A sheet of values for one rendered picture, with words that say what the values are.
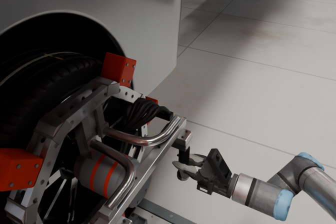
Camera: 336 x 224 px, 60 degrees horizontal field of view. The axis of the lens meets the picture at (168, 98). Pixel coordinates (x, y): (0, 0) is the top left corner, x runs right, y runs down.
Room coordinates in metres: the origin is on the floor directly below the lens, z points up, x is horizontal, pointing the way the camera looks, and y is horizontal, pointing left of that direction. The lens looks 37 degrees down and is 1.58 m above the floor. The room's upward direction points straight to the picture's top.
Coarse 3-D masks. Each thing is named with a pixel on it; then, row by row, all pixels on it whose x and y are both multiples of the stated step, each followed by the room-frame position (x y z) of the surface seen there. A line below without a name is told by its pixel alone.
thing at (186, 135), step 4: (180, 132) 0.66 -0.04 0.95; (184, 132) 0.66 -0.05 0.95; (188, 132) 0.66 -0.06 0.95; (180, 136) 0.64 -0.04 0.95; (184, 136) 0.64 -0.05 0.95; (188, 136) 0.65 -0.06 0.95; (176, 140) 0.64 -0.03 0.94; (180, 140) 0.63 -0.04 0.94; (184, 140) 0.63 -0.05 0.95; (188, 140) 0.64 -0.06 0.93; (172, 144) 0.65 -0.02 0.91; (176, 144) 0.64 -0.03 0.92; (180, 144) 0.63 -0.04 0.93; (184, 144) 0.63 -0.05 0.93; (188, 144) 0.65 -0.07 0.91; (180, 148) 0.63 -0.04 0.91; (184, 148) 0.63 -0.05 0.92
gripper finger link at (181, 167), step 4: (176, 164) 0.64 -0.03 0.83; (180, 164) 0.63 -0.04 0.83; (184, 164) 0.63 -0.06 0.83; (180, 168) 0.62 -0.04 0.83; (184, 168) 0.62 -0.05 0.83; (188, 168) 0.62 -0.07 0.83; (192, 168) 0.62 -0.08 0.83; (180, 172) 0.62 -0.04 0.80; (184, 176) 0.62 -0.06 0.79; (188, 176) 0.61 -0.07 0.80
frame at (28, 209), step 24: (72, 96) 0.62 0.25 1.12; (96, 96) 0.63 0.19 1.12; (120, 96) 0.72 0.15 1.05; (144, 96) 0.83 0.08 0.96; (48, 120) 0.53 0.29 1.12; (72, 120) 0.55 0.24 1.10; (48, 144) 0.48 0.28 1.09; (48, 168) 0.45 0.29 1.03; (24, 192) 0.43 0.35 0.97; (24, 216) 0.37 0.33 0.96
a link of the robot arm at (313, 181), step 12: (300, 156) 0.65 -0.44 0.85; (288, 168) 0.63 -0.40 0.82; (300, 168) 0.60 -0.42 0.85; (312, 168) 0.59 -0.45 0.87; (288, 180) 0.59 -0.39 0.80; (300, 180) 0.57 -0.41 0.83; (312, 180) 0.54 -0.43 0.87; (324, 180) 0.53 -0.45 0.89; (312, 192) 0.51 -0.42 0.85; (324, 192) 0.49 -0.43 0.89; (324, 204) 0.46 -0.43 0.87
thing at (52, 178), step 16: (112, 96) 0.82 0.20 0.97; (112, 112) 0.87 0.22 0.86; (64, 144) 0.62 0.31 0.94; (112, 144) 0.83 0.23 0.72; (64, 160) 0.66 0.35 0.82; (64, 176) 0.59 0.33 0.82; (48, 192) 0.68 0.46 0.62; (64, 192) 0.68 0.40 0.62; (80, 192) 0.68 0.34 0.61; (48, 208) 0.52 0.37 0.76; (64, 208) 0.58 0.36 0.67; (80, 208) 0.61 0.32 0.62
